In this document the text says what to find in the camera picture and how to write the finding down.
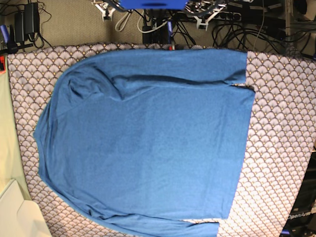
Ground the white looped cable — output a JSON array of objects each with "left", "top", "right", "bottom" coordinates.
[{"left": 115, "top": 10, "right": 133, "bottom": 32}]

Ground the white plastic bin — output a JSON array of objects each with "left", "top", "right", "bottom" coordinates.
[{"left": 0, "top": 179, "right": 51, "bottom": 237}]

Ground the blue clamp handle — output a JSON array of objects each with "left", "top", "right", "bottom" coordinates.
[
  {"left": 167, "top": 21, "right": 172, "bottom": 44},
  {"left": 0, "top": 25, "right": 10, "bottom": 43}
]

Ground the blue centre clamp handle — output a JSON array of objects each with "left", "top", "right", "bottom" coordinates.
[{"left": 167, "top": 21, "right": 172, "bottom": 44}]

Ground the blue long-sleeve T-shirt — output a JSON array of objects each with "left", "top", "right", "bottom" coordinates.
[{"left": 34, "top": 49, "right": 255, "bottom": 237}]

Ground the patterned fan-print tablecloth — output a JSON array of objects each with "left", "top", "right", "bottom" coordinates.
[{"left": 7, "top": 43, "right": 316, "bottom": 237}]

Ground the blue clamp handle left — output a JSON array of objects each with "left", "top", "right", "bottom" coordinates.
[{"left": 0, "top": 25, "right": 10, "bottom": 43}]

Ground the black power adapter brick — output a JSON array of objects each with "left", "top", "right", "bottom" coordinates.
[{"left": 14, "top": 2, "right": 40, "bottom": 43}]

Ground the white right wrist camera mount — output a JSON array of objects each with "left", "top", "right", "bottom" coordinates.
[{"left": 91, "top": 0, "right": 118, "bottom": 21}]

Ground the black OpenArm case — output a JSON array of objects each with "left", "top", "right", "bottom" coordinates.
[{"left": 280, "top": 151, "right": 316, "bottom": 237}]

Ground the white power strip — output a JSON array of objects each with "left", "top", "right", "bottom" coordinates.
[{"left": 211, "top": 11, "right": 242, "bottom": 22}]

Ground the blue box at top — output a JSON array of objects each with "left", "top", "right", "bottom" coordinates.
[{"left": 121, "top": 0, "right": 187, "bottom": 9}]

